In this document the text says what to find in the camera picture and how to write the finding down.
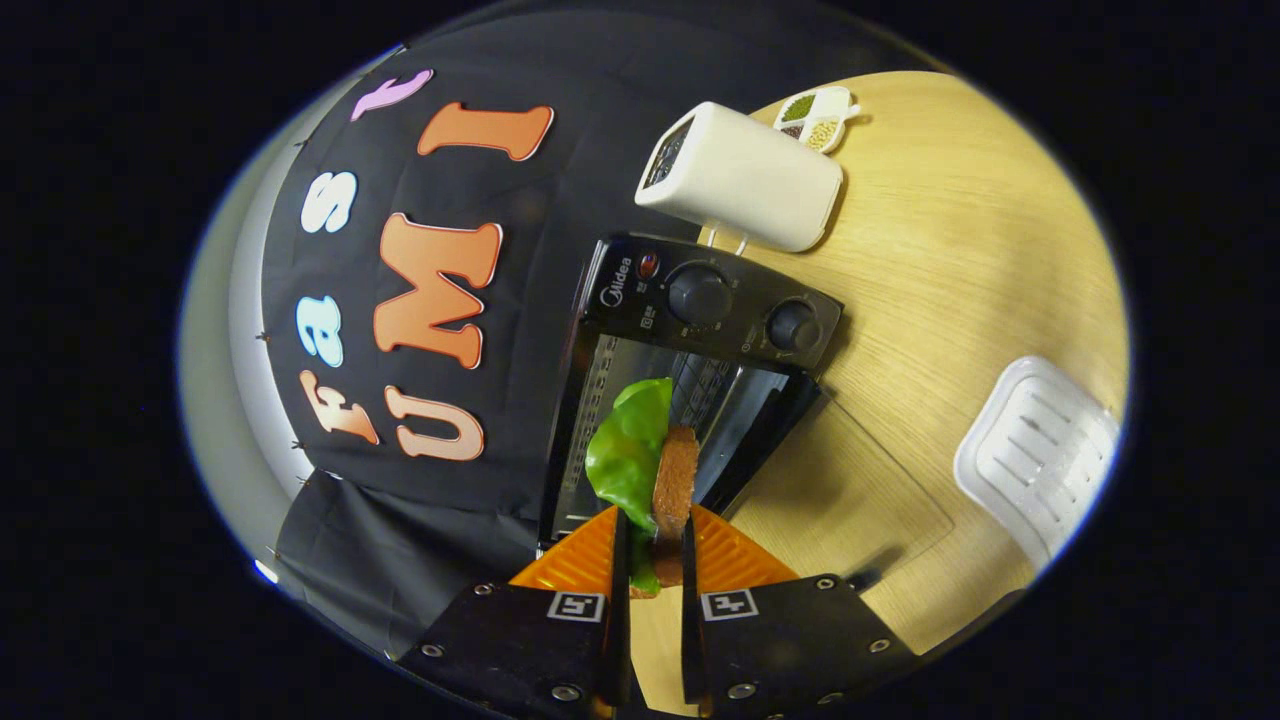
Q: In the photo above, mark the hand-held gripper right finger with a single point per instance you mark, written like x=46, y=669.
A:
x=780, y=640

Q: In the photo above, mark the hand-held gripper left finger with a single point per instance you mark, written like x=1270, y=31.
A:
x=540, y=640

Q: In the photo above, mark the bread slice with lettuce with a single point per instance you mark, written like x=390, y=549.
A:
x=630, y=450

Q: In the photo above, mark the black toaster oven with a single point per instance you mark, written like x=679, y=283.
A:
x=700, y=295

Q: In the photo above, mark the white slot toaster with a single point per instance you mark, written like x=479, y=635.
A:
x=750, y=180

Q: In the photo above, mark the white plastic tray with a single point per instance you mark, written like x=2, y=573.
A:
x=1040, y=450

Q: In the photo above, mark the black backdrop cloth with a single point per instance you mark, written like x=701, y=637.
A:
x=560, y=190

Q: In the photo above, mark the white divided dish of beans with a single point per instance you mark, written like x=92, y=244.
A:
x=815, y=120

